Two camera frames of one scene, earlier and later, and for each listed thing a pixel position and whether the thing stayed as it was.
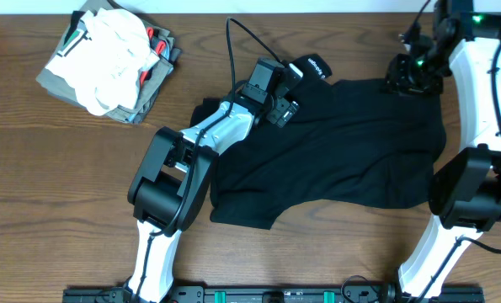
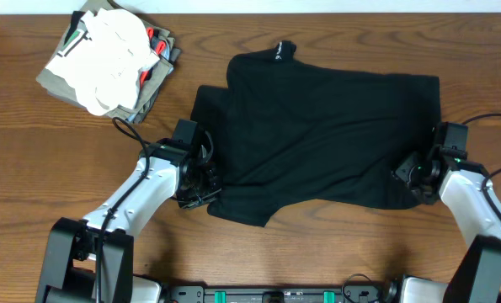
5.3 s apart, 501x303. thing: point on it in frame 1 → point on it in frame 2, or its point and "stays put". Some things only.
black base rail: (267, 294) stays put
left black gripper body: (281, 112) → (202, 186)
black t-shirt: (351, 143) stays put
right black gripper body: (414, 77) → (412, 171)
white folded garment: (103, 58) stays put
